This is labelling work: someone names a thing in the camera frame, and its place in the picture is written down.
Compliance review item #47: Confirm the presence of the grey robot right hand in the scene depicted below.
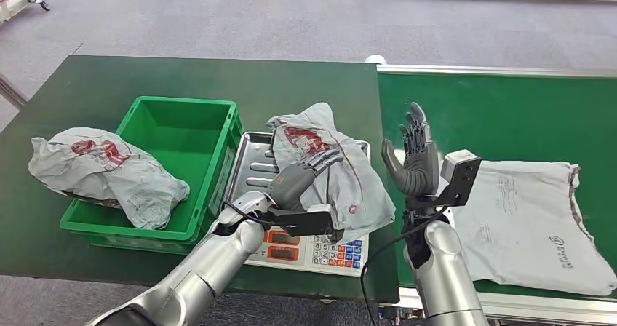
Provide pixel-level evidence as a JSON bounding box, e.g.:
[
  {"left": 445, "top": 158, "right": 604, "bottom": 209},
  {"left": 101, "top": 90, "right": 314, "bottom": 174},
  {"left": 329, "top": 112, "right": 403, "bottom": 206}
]
[{"left": 381, "top": 102, "right": 440, "bottom": 199}]

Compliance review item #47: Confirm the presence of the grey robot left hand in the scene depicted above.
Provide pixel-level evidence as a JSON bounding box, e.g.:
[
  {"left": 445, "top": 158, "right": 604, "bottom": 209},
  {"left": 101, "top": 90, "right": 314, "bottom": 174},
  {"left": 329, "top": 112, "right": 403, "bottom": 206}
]
[{"left": 263, "top": 148, "right": 345, "bottom": 213}]

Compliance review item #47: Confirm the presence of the grey mailer bag red logo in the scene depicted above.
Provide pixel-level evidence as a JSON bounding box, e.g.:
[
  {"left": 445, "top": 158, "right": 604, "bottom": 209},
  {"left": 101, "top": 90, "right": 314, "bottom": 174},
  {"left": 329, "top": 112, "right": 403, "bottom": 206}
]
[{"left": 266, "top": 102, "right": 397, "bottom": 244}]

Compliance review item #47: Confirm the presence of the white electronic scale steel tray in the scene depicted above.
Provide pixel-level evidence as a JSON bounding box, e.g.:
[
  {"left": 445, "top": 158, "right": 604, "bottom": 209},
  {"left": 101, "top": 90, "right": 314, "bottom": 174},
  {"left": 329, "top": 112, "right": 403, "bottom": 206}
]
[{"left": 222, "top": 130, "right": 371, "bottom": 277}]

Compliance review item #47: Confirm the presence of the green plastic crate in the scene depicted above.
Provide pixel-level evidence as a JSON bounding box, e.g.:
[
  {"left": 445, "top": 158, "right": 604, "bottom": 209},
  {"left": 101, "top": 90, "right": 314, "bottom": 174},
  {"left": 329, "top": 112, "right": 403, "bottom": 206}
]
[{"left": 60, "top": 95, "right": 244, "bottom": 256}]

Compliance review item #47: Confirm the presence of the large plain grey mailer bag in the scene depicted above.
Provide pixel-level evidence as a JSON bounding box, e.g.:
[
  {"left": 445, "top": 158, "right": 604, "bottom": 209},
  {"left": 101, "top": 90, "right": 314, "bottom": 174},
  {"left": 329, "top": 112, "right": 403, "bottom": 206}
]
[{"left": 436, "top": 159, "right": 617, "bottom": 297}]

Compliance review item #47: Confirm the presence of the crumpled grey red-print mailer bag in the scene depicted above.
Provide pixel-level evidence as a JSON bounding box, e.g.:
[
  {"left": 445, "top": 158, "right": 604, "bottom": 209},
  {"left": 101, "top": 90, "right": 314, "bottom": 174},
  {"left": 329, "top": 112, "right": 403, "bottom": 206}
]
[{"left": 28, "top": 127, "right": 191, "bottom": 231}]

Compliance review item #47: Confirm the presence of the brown metal bar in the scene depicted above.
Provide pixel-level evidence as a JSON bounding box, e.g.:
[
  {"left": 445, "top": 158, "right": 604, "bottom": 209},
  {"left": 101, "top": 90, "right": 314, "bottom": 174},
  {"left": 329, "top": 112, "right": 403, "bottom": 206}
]
[{"left": 0, "top": 71, "right": 29, "bottom": 108}]

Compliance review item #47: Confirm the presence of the white wheeled cart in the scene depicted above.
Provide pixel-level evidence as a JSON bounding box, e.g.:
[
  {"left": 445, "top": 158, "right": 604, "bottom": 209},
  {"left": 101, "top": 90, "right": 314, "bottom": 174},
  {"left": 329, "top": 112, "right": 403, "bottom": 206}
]
[{"left": 0, "top": 0, "right": 52, "bottom": 23}]

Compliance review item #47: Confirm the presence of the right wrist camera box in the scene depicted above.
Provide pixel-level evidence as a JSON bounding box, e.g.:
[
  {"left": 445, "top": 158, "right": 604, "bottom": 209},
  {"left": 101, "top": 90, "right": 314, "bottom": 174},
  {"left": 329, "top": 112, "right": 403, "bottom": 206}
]
[{"left": 423, "top": 149, "right": 482, "bottom": 208}]

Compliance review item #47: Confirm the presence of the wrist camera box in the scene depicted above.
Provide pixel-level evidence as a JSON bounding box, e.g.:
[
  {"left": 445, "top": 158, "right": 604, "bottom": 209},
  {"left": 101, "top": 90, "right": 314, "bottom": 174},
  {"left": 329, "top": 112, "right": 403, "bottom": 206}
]
[
  {"left": 269, "top": 203, "right": 346, "bottom": 244},
  {"left": 423, "top": 149, "right": 482, "bottom": 208}
]

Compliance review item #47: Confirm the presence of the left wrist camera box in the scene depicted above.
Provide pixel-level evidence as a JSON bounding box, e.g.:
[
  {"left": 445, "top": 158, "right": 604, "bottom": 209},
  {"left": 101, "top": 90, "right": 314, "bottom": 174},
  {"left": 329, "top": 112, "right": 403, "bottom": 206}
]
[{"left": 269, "top": 203, "right": 346, "bottom": 244}]

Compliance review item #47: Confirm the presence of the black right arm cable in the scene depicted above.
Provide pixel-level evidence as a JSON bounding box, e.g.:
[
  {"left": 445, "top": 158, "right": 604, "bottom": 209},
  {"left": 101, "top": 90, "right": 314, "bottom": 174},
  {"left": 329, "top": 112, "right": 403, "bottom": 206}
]
[{"left": 360, "top": 207, "right": 449, "bottom": 326}]

